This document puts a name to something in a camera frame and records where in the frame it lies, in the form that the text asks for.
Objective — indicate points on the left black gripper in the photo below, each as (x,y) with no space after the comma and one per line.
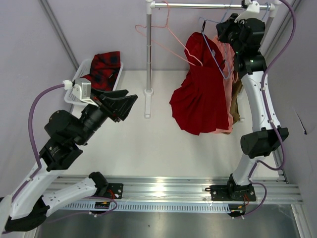
(117,107)

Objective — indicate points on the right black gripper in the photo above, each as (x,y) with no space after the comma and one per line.
(223,31)

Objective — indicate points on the red skirt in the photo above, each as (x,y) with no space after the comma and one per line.
(199,104)

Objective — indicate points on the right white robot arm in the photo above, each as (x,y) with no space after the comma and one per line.
(276,134)

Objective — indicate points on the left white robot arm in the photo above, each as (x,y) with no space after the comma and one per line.
(31,204)

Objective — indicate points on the pink pleated skirt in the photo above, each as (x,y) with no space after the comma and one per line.
(228,81)

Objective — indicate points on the empty pink hanger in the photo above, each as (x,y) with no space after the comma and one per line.
(166,34)

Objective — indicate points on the red black plaid garment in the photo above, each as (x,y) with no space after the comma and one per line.
(104,71)

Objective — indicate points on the white metal clothes rack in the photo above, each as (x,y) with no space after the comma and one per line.
(274,6)

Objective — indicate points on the brown garment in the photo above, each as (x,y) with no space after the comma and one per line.
(236,99)

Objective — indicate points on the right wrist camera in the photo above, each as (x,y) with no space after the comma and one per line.
(252,9)

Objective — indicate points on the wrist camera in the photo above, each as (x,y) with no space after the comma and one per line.
(81,89)
(252,9)

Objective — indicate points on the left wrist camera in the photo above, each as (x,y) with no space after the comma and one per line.
(81,89)

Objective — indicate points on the white slotted cable duct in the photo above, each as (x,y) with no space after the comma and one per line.
(123,206)

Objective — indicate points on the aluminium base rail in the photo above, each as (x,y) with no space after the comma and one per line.
(192,190)

